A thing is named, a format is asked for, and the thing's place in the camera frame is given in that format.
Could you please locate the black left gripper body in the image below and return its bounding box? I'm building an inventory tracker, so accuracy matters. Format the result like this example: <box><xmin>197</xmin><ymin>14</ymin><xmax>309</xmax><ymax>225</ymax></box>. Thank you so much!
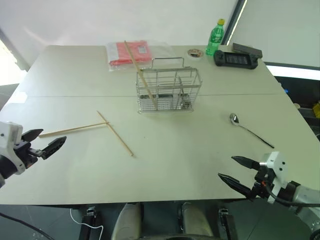
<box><xmin>13</xmin><ymin>139</ymin><xmax>43</xmax><ymax>169</ymax></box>

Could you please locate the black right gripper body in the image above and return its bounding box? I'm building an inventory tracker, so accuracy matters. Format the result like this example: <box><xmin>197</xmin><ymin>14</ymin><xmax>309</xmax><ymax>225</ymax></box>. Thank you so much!
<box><xmin>250</xmin><ymin>164</ymin><xmax>276</xmax><ymax>201</ymax></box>

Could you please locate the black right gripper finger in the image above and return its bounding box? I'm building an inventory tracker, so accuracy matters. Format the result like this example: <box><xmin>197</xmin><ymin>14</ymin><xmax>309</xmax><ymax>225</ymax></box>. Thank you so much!
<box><xmin>217</xmin><ymin>172</ymin><xmax>254</xmax><ymax>199</ymax></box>
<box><xmin>231</xmin><ymin>155</ymin><xmax>261</xmax><ymax>171</ymax></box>

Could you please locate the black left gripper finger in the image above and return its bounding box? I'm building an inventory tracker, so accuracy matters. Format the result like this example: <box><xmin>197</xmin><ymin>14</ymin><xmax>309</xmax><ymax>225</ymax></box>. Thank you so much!
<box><xmin>21</xmin><ymin>128</ymin><xmax>44</xmax><ymax>142</ymax></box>
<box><xmin>39</xmin><ymin>136</ymin><xmax>68</xmax><ymax>160</ymax></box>

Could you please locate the wooden chopstick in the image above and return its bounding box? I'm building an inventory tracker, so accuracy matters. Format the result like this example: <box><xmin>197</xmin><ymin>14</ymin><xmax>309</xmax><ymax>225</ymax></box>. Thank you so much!
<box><xmin>124</xmin><ymin>40</ymin><xmax>158</xmax><ymax>111</ymax></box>
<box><xmin>96</xmin><ymin>110</ymin><xmax>136</xmax><ymax>158</ymax></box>
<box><xmin>38</xmin><ymin>121</ymin><xmax>111</xmax><ymax>138</ymax></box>

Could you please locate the grey rounded shape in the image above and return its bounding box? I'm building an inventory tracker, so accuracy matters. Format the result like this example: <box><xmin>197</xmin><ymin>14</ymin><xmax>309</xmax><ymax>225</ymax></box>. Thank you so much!
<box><xmin>180</xmin><ymin>202</ymin><xmax>214</xmax><ymax>240</ymax></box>
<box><xmin>110</xmin><ymin>202</ymin><xmax>142</xmax><ymax>240</ymax></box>

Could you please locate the black handheld game controller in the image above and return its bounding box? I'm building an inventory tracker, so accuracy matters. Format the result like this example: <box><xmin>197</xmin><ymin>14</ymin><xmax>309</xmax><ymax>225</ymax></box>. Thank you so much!
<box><xmin>213</xmin><ymin>49</ymin><xmax>260</xmax><ymax>71</ymax></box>

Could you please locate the dark rectangular box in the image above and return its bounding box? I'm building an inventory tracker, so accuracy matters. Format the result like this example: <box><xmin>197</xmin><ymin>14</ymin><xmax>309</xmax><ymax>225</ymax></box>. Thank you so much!
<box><xmin>232</xmin><ymin>42</ymin><xmax>264</xmax><ymax>59</ymax></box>

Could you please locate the white tape roll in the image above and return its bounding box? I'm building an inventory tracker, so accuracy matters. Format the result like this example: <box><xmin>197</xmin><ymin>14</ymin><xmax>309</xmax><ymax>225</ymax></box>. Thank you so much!
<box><xmin>187</xmin><ymin>48</ymin><xmax>204</xmax><ymax>62</ymax></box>

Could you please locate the red packet in clear bag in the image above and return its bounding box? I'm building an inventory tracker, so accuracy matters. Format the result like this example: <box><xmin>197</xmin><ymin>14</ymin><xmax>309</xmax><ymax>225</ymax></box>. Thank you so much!
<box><xmin>106</xmin><ymin>40</ymin><xmax>176</xmax><ymax>73</ymax></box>

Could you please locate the green plastic bottle yellow cap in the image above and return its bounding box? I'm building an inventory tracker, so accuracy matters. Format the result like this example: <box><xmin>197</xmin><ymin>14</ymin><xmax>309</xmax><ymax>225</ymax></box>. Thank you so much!
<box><xmin>205</xmin><ymin>18</ymin><xmax>226</xmax><ymax>57</ymax></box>

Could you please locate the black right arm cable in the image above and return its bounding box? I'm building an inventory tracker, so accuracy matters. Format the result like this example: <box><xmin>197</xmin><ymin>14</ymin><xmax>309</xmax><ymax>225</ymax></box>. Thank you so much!
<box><xmin>262</xmin><ymin>183</ymin><xmax>320</xmax><ymax>208</ymax></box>

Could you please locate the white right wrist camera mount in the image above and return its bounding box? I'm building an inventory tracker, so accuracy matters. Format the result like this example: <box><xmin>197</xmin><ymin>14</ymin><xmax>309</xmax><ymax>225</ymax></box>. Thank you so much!
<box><xmin>259</xmin><ymin>151</ymin><xmax>289</xmax><ymax>204</ymax></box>

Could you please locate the black strap bracket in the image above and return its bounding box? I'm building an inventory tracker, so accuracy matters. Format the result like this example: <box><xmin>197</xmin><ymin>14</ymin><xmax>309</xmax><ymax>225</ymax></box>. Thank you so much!
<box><xmin>218</xmin><ymin>207</ymin><xmax>239</xmax><ymax>240</ymax></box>
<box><xmin>79</xmin><ymin>205</ymin><xmax>101</xmax><ymax>240</ymax></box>

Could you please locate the metal spoon with black handle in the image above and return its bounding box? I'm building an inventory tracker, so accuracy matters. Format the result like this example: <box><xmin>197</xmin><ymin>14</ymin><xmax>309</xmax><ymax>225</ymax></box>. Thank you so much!
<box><xmin>229</xmin><ymin>112</ymin><xmax>275</xmax><ymax>149</ymax></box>

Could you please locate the thin black floor cable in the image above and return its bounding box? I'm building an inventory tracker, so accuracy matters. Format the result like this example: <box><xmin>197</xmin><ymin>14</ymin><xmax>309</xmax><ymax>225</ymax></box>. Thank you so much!
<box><xmin>0</xmin><ymin>212</ymin><xmax>55</xmax><ymax>240</ymax></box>

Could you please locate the thin white cable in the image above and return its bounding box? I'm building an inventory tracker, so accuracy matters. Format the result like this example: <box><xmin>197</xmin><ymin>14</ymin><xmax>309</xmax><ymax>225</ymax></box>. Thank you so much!
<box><xmin>69</xmin><ymin>207</ymin><xmax>105</xmax><ymax>236</ymax></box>

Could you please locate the metal wire cutlery basket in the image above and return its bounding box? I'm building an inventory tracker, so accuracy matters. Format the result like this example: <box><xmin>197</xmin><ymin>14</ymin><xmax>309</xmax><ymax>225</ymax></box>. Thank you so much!
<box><xmin>135</xmin><ymin>57</ymin><xmax>203</xmax><ymax>114</ymax></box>

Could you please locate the dark window frame strip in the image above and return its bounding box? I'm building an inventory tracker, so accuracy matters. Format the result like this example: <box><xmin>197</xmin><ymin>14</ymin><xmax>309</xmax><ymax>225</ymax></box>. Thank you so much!
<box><xmin>221</xmin><ymin>0</ymin><xmax>248</xmax><ymax>46</ymax></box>

